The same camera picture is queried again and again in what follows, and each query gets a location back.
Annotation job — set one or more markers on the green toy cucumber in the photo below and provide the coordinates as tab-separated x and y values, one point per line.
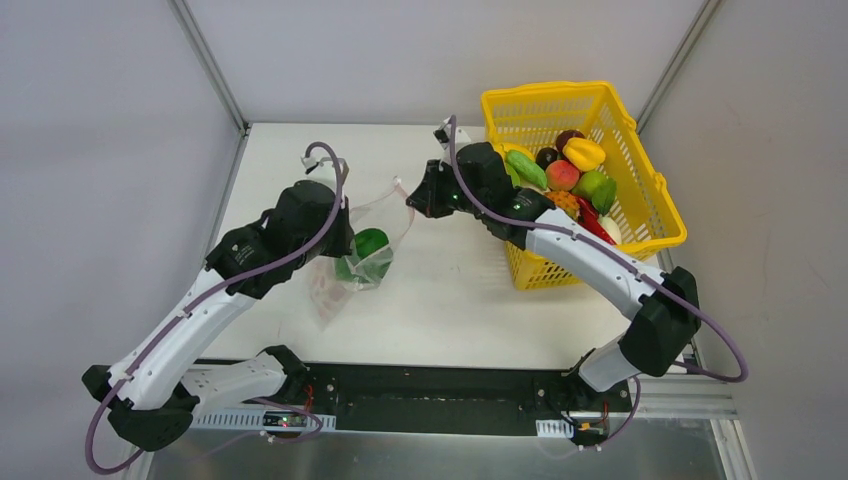
526	169

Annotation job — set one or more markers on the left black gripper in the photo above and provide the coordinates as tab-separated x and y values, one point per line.
340	240

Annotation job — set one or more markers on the clear pink-dotted zip bag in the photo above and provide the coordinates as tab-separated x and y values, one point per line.
379	228

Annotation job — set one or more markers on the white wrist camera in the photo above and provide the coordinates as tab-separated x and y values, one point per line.
447	134
320	170

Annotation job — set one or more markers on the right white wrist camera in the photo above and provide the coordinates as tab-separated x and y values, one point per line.
447	134

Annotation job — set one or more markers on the yellow plastic basket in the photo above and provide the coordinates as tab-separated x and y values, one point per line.
531	116

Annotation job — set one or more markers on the dark purple toy onion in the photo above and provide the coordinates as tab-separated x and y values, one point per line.
565	136

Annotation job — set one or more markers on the green toy lime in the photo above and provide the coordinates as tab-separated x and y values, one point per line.
588	184

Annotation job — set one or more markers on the dark toy plum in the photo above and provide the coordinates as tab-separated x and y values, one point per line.
546	156

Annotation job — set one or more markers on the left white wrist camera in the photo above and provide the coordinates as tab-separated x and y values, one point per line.
320	170

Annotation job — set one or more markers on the toy pineapple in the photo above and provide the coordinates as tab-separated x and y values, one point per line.
565	201

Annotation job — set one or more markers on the green toy bok choy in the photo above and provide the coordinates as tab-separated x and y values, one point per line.
369	262

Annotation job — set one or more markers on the white toy radish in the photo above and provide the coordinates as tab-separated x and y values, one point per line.
611	228

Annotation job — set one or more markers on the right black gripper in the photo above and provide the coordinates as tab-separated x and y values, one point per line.
429	195

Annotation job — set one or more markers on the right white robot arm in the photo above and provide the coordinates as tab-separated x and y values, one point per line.
657	304

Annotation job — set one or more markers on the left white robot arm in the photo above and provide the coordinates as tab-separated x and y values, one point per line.
151	396

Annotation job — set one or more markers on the red toy chili pepper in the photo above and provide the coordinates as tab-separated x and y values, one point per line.
589	219

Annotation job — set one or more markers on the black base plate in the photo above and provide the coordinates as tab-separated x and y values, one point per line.
444	400

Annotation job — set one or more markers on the peach toy fruit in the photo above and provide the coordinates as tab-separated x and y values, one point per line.
562	176

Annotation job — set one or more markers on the yellow toy bell pepper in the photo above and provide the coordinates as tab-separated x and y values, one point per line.
584	154

